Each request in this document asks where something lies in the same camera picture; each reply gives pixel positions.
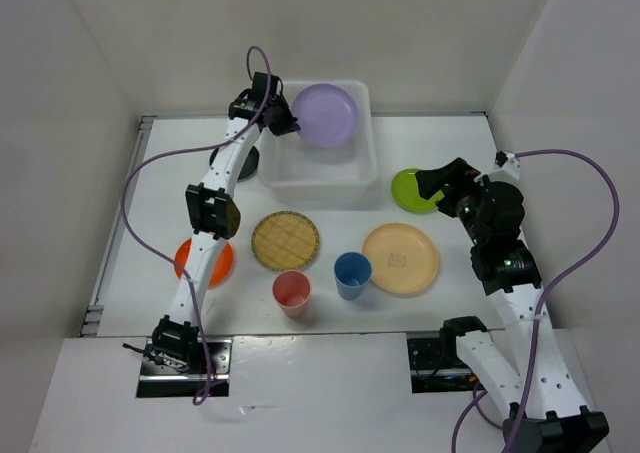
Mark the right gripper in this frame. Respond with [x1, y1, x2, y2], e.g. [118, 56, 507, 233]
[415, 156, 488, 244]

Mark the purple plate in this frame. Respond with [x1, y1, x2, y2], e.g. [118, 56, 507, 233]
[292, 83, 359, 148]

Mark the beige plate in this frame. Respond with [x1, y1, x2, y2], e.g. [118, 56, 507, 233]
[362, 223, 440, 296]

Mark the orange plate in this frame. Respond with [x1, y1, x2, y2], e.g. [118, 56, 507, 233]
[174, 239, 235, 289]

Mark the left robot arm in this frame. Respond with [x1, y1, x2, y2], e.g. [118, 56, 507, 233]
[148, 73, 299, 373]

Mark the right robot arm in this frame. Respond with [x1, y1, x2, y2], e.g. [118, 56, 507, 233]
[415, 152, 609, 452]

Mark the white plastic bin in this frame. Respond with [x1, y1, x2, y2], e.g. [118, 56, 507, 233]
[257, 80, 379, 209]

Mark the green plate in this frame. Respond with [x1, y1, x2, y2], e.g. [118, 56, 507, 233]
[391, 168, 443, 214]

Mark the black plate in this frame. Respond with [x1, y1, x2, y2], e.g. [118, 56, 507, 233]
[204, 144, 259, 186]

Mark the round bamboo mat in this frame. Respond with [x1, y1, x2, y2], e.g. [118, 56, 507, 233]
[250, 211, 320, 272]

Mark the blue cup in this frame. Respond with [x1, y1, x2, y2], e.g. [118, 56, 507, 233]
[333, 252, 373, 301]

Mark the pink cup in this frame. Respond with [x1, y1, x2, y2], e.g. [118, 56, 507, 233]
[272, 270, 311, 319]

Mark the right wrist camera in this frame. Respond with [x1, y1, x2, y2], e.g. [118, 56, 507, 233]
[492, 151, 521, 182]

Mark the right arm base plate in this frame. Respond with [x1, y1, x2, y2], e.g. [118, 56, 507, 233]
[406, 332, 478, 394]

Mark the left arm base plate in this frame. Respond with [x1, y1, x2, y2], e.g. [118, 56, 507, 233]
[135, 337, 233, 399]

